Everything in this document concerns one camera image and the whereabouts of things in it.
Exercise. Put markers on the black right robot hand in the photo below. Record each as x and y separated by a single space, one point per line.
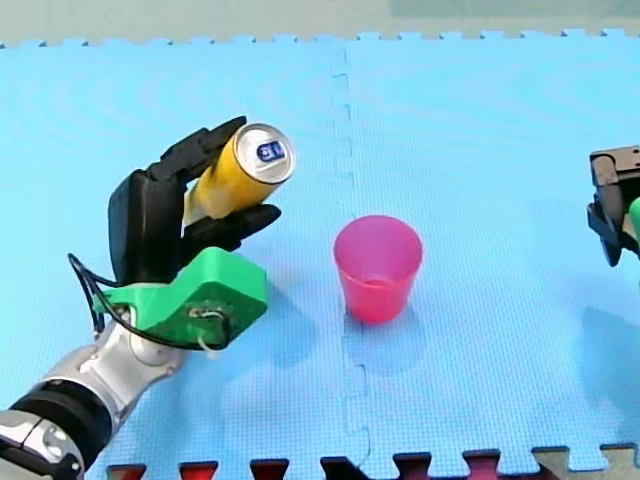
612 200

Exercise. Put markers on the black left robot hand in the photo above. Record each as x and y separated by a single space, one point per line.
145 225

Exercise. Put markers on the yellow drink can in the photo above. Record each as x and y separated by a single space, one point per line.
240 175

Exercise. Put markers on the pink plastic cup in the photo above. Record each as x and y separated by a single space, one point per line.
377 270

